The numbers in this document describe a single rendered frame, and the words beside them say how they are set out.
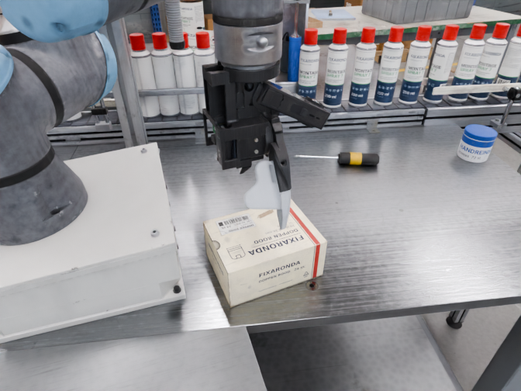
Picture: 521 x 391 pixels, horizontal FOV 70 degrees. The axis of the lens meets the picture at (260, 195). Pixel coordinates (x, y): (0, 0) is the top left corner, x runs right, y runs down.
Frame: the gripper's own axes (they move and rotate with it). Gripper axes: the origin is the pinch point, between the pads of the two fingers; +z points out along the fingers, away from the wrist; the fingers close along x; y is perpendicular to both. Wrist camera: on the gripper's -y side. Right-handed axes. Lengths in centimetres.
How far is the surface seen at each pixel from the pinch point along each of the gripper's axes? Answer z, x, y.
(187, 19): -4, -109, -17
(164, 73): -3, -55, 3
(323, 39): 21, -155, -107
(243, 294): 12.0, 5.9, 6.0
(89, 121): 9, -61, 23
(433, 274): 14.0, 13.0, -24.6
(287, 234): 6.5, 2.1, -3.0
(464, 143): 10, -14, -59
